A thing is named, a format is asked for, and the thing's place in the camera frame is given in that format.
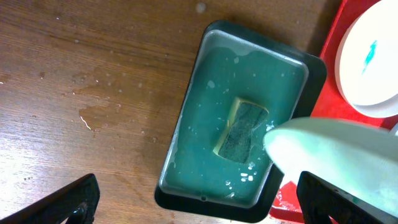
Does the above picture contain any red plastic tray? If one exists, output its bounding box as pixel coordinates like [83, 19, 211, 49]
[268, 0, 397, 223]

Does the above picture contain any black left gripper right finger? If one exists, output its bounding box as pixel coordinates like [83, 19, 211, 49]
[296, 171, 389, 224]

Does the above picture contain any pale green plate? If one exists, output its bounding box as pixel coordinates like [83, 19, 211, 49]
[263, 118, 397, 216]

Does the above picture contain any yellow green sponge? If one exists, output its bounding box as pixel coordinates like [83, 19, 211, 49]
[213, 98, 269, 164]

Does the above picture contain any dark green water tray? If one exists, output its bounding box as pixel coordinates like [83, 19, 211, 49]
[154, 20, 327, 223]

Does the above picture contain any white plate with green stain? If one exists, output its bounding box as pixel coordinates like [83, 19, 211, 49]
[335, 0, 397, 118]

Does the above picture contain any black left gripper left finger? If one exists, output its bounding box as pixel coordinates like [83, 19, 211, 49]
[1, 174, 100, 224]

